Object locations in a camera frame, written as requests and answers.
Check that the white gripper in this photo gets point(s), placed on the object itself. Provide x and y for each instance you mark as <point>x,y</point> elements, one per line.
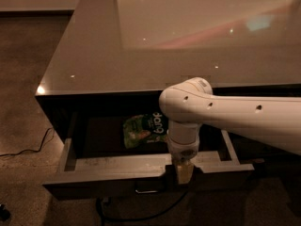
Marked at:
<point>183,150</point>

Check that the black plug on floor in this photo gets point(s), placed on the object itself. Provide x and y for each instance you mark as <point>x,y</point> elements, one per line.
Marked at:
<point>4,213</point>

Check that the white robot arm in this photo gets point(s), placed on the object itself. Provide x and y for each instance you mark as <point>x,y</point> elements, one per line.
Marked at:
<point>274,121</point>

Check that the green snack bag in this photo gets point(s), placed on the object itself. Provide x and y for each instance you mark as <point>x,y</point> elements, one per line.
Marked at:
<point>144,129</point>

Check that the dark cabinet with glossy top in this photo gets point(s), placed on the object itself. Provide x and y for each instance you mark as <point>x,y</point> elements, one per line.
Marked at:
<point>117,56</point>

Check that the grey drawer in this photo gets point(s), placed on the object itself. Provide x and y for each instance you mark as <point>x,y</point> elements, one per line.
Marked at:
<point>116,176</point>

